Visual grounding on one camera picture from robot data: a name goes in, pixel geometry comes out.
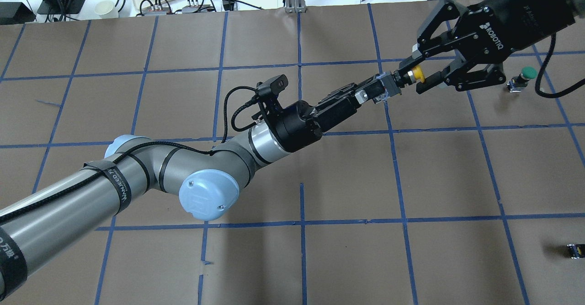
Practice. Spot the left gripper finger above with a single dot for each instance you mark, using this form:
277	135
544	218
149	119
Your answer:
376	95

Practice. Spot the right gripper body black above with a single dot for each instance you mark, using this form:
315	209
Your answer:
516	24

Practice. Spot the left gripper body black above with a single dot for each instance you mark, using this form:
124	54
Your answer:
298	126

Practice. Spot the yellow push button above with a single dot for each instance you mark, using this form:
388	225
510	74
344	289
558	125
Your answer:
394	82

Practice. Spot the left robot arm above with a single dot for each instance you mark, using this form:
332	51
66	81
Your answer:
37	228

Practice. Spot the green push button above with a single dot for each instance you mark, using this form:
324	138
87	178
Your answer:
518	83

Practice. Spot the black button block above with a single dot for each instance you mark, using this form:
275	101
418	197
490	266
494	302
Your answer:
576	250

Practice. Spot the white paper cup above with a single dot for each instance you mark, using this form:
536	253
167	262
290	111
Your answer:
106	10

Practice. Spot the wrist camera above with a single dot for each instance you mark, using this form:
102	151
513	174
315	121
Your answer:
271	87

